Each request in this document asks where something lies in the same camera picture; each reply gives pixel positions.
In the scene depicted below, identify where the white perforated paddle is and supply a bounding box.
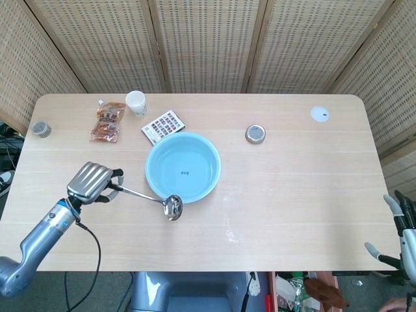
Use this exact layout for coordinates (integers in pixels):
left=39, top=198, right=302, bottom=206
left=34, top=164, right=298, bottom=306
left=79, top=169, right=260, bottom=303
left=245, top=271, right=262, bottom=297

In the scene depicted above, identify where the black and white sneaker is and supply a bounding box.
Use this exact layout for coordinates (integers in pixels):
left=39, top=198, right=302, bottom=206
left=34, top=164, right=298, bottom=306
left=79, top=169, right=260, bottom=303
left=0, top=170, right=16, bottom=197

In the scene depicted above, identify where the black cable bundle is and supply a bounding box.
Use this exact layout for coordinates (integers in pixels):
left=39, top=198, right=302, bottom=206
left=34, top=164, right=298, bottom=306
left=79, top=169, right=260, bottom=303
left=0, top=122, right=25, bottom=170

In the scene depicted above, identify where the metal ladle with black handle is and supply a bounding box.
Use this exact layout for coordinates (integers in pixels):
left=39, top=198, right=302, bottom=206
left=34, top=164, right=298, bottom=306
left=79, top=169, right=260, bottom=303
left=110, top=183, right=184, bottom=222

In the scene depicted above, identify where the red-brown storage box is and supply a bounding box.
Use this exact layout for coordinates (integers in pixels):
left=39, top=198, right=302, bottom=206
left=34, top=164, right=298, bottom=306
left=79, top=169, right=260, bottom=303
left=266, top=271, right=350, bottom=312

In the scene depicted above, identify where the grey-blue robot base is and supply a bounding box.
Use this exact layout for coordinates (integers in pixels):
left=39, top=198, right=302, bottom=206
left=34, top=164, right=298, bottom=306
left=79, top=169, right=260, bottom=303
left=129, top=271, right=250, bottom=312

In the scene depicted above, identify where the thin dark floor cable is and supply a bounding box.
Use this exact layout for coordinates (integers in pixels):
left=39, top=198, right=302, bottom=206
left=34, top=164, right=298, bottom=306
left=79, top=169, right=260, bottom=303
left=118, top=272, right=135, bottom=312

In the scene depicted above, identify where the white paper cup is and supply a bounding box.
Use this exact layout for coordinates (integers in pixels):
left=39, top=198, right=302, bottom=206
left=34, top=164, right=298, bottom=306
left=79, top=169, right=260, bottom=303
left=125, top=90, right=148, bottom=118

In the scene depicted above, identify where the orange sauce pouch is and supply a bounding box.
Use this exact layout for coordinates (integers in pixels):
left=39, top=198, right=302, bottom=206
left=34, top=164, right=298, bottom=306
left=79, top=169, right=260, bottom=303
left=89, top=99, right=127, bottom=144

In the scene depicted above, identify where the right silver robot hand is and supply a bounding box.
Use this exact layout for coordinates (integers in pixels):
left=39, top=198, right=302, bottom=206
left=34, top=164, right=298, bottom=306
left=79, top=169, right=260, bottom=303
left=363, top=190, right=416, bottom=287

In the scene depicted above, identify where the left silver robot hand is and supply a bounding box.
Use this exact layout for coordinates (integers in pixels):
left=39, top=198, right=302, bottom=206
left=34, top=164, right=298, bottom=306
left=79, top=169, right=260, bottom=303
left=66, top=161, right=125, bottom=205

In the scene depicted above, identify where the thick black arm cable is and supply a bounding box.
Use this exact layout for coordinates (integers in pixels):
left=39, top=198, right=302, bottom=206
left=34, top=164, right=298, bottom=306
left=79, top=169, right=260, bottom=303
left=75, top=218, right=101, bottom=312

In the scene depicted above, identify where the bare human hand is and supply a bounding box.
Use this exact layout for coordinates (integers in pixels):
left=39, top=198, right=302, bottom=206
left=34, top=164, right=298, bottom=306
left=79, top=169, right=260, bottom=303
left=379, top=297, right=409, bottom=312

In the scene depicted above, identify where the thin blue floor cable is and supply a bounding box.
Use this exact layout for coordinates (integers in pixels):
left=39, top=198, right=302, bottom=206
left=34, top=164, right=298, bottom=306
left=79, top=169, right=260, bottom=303
left=63, top=272, right=72, bottom=312

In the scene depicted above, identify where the small grey round tin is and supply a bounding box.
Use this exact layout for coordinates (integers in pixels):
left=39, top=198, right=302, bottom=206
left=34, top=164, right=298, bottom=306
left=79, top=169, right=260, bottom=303
left=31, top=121, right=52, bottom=138

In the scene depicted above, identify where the round tin with gold rim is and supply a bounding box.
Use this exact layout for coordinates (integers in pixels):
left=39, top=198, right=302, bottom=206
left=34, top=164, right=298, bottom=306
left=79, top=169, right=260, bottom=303
left=244, top=124, right=267, bottom=144

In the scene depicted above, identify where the light blue plastic basin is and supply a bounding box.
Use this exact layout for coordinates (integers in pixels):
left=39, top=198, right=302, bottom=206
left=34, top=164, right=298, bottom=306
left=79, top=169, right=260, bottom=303
left=144, top=131, right=223, bottom=205

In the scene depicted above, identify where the white round grommet cover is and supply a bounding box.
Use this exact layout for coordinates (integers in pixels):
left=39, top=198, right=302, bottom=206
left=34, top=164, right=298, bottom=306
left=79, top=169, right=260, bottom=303
left=310, top=105, right=332, bottom=124

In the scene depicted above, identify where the flat box with colourful grid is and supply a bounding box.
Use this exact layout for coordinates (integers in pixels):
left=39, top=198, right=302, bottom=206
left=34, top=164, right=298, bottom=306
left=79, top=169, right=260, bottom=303
left=140, top=109, right=187, bottom=146

